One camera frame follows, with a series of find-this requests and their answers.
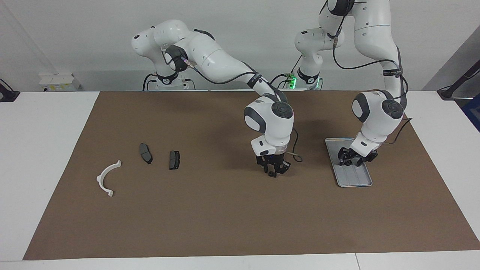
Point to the black angled stand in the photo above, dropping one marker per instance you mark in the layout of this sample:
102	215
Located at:
446	93

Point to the white curved plastic bracket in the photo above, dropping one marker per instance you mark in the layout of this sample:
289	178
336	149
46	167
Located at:
99	180

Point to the silver metal tray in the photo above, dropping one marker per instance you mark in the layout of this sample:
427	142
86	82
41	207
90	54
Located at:
356	180

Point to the blue box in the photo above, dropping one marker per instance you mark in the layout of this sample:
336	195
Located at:
474	112

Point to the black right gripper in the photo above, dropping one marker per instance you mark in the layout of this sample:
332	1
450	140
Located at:
273	159

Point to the rectangular dark grey brake pad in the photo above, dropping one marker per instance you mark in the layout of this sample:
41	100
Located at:
174	160

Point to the black table clamp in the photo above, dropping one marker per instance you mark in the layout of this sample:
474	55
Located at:
7	95

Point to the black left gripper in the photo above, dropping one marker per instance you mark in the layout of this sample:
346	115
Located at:
355	154

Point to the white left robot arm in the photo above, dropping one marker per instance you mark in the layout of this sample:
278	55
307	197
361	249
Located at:
378	120

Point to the curved dark grey brake pad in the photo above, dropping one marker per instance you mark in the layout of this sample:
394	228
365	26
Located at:
144	152

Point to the brown table mat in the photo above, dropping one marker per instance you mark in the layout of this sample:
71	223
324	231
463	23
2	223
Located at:
240	210

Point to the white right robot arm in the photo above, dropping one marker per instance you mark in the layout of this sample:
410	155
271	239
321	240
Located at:
217	56

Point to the white power strip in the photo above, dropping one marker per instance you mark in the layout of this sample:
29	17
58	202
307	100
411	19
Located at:
56	80

